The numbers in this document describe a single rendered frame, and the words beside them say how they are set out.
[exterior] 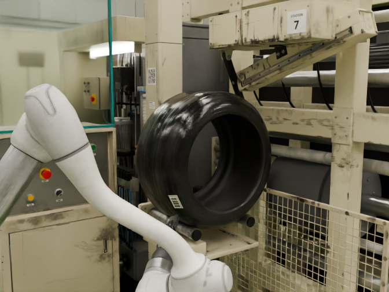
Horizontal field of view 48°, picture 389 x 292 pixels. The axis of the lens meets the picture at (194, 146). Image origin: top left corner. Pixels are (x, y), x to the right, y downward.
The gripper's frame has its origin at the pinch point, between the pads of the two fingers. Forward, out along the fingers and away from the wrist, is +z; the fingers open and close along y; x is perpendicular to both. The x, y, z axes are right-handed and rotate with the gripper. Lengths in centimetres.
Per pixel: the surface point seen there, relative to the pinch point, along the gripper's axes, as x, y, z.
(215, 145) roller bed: 1, 17, 82
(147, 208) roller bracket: -25.6, 12.2, 33.6
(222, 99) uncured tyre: 25, -23, 38
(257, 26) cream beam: 45, -38, 62
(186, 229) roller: -3.5, 13.9, 13.6
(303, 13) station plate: 62, -40, 47
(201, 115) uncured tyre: 17.3, -23.3, 28.1
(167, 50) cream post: 3, -42, 69
